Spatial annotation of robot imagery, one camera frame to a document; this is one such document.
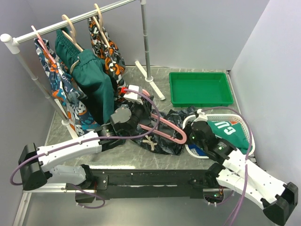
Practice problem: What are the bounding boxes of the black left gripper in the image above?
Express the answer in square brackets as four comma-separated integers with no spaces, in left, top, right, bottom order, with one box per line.
[126,94,153,137]

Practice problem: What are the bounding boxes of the pink plastic hanger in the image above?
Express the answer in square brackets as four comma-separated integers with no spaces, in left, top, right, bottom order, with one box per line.
[137,89,187,145]

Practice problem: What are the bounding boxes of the dark grey patterned shorts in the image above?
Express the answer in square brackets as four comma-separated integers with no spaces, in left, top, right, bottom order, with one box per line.
[132,106,196,155]

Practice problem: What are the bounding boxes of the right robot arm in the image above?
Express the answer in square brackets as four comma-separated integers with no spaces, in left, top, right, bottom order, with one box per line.
[184,121,299,226]

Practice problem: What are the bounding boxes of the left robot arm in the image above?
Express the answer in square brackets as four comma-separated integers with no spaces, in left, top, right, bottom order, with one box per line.
[18,101,152,191]

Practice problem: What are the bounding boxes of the dark teal shorts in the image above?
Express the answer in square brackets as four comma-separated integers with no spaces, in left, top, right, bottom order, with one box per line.
[55,28,115,125]

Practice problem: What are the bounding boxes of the orange camouflage shorts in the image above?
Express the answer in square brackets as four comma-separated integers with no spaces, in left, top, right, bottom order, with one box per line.
[87,16,127,104]

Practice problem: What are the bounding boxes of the blue orange patterned shorts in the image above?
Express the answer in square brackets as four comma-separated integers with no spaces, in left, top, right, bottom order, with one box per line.
[34,38,100,136]

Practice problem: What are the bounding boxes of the beige wooden hanger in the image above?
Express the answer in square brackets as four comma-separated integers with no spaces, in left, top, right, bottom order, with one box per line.
[92,3,110,48]
[61,14,84,75]

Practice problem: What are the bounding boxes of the pink hanger on rack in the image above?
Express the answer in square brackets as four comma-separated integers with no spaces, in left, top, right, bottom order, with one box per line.
[31,25,56,64]

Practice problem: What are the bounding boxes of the blue garment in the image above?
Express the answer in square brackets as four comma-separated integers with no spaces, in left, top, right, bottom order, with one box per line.
[188,145,207,158]

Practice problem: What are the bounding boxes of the green jersey garment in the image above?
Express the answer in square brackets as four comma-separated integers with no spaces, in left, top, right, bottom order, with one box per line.
[207,121,249,154]

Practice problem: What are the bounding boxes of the green plastic tray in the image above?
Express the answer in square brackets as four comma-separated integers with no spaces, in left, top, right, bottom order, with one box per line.
[169,72,234,108]

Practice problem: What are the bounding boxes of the white perforated laundry basket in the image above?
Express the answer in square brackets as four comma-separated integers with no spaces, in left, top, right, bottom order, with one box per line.
[182,114,255,159]

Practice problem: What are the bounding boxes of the white clothes rack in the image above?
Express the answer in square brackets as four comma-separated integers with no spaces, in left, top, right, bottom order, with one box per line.
[0,0,166,138]

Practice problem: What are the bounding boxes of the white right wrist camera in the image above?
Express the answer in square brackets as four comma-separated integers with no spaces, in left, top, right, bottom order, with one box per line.
[194,109,208,122]

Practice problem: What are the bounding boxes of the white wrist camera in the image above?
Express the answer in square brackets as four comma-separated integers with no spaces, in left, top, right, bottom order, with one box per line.
[121,85,143,104]
[194,109,208,122]

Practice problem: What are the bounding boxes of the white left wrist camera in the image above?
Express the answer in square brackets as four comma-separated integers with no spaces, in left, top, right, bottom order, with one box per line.
[121,85,143,104]

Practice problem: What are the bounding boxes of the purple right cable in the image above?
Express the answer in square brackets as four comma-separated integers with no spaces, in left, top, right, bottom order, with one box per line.
[202,107,253,226]

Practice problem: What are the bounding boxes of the purple cable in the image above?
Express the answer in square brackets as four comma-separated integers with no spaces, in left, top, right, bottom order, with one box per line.
[202,107,253,226]
[9,89,161,186]

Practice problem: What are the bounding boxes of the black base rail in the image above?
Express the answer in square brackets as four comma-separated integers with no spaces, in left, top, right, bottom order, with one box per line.
[79,169,228,205]

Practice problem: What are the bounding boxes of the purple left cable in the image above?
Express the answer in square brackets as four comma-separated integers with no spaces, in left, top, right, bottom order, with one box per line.
[9,89,161,186]

